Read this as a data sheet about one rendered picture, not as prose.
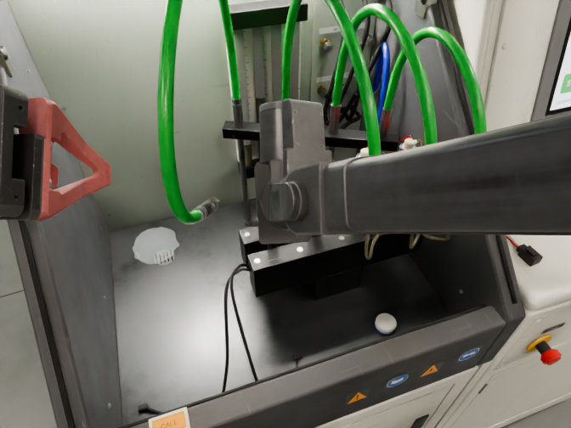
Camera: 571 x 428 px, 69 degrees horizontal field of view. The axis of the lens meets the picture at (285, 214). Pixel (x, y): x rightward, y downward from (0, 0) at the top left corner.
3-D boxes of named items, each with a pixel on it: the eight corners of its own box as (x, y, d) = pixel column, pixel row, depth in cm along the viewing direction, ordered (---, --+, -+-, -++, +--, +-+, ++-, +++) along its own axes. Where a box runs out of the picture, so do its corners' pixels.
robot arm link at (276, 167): (261, 232, 40) (320, 230, 40) (259, 159, 40) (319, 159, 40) (260, 228, 47) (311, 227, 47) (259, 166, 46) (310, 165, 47)
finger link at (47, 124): (59, 132, 32) (-83, 94, 23) (136, 126, 30) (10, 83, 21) (55, 221, 32) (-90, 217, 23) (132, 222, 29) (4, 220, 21)
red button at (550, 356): (537, 372, 79) (549, 359, 75) (522, 352, 81) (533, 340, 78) (558, 363, 80) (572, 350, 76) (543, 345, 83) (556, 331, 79)
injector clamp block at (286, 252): (257, 318, 80) (253, 270, 70) (244, 278, 87) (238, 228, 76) (411, 272, 88) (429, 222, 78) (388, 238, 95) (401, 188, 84)
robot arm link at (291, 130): (294, 223, 33) (377, 220, 37) (292, 76, 33) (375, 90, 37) (235, 219, 43) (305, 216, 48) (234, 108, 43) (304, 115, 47)
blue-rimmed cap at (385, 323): (381, 338, 78) (381, 334, 76) (370, 319, 80) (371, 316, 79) (399, 331, 78) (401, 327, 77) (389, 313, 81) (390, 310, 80)
